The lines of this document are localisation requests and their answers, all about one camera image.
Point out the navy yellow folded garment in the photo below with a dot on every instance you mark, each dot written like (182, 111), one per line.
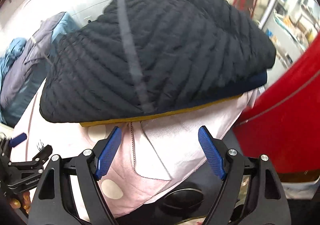
(229, 92)

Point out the black quilted jacket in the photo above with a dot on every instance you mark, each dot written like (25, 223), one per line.
(143, 57)

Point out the black round stool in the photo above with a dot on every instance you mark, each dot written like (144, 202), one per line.
(185, 199)

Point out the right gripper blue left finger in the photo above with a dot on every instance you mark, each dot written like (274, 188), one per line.
(105, 151)

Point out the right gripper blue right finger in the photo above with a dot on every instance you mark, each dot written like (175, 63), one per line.
(214, 150)

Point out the red fabric storage box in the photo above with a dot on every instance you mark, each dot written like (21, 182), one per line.
(284, 121)

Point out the person's left hand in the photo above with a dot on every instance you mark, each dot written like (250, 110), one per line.
(21, 201)

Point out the pink polka dot bedsheet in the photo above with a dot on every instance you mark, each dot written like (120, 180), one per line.
(154, 155)

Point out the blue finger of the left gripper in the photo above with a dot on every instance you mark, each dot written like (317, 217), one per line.
(17, 140)

